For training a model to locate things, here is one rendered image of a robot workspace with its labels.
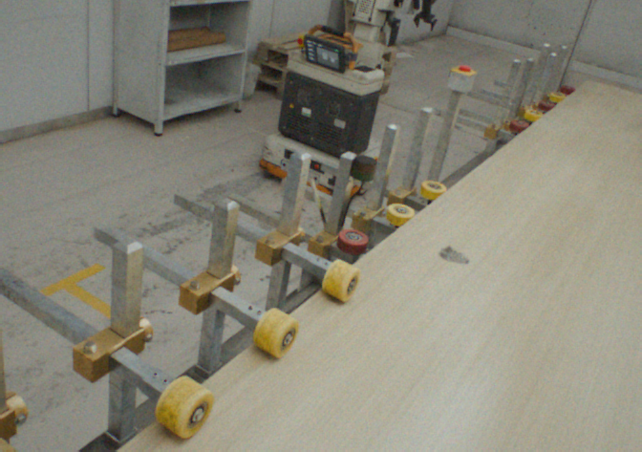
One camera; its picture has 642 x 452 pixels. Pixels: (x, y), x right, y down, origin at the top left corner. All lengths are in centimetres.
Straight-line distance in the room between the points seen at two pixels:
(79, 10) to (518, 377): 359
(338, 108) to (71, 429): 222
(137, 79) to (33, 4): 78
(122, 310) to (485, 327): 79
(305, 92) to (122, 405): 277
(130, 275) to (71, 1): 333
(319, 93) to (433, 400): 268
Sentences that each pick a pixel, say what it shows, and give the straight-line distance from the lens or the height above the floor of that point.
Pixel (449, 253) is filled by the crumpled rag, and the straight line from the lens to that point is 169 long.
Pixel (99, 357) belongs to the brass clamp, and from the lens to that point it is 111.
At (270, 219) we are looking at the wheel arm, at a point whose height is 85.
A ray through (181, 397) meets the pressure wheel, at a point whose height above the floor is 98.
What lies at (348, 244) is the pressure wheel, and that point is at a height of 90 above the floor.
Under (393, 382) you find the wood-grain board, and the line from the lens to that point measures 124.
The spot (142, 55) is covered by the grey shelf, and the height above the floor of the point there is 51.
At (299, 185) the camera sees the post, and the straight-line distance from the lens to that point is 141.
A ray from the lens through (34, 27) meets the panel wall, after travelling 417.
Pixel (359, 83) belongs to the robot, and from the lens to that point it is 355.
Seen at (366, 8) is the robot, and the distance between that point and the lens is 387.
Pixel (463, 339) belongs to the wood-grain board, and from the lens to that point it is 141.
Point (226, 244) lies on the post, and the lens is 125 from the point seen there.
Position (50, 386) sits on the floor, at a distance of 247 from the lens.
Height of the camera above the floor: 171
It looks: 27 degrees down
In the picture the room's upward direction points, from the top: 11 degrees clockwise
